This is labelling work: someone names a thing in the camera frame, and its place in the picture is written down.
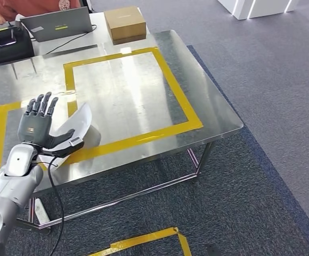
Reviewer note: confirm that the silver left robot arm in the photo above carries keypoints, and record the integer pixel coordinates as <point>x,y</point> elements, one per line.
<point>11,190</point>

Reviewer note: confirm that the white table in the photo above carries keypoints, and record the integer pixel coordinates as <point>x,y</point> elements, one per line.
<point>98,33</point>

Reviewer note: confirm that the white display plinth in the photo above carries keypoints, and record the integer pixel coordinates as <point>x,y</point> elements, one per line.
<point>264,9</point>

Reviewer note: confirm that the black handheld controller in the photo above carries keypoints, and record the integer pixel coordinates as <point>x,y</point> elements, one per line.
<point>6,41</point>

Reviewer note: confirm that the white plastic car part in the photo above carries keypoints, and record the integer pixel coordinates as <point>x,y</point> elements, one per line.
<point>80,118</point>

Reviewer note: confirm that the black carrying case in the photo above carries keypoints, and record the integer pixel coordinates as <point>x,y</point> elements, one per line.
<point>11,54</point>

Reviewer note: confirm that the white power strip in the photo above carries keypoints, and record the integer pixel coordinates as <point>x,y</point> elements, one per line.
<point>41,212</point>

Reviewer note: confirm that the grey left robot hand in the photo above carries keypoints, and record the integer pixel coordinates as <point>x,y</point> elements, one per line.
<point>35,129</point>

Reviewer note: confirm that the person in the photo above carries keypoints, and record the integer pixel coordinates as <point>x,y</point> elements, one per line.
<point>23,7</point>

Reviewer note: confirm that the brown cardboard box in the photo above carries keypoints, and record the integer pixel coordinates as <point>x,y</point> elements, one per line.
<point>125,23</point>

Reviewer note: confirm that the yellow floor tape rectangle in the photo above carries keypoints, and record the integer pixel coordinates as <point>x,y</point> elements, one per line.
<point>144,238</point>

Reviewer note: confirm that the stainless steel workbench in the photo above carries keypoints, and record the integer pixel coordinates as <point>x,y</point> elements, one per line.
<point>133,92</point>

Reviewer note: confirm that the grey laptop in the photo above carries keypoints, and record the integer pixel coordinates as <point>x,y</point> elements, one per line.
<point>77,21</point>

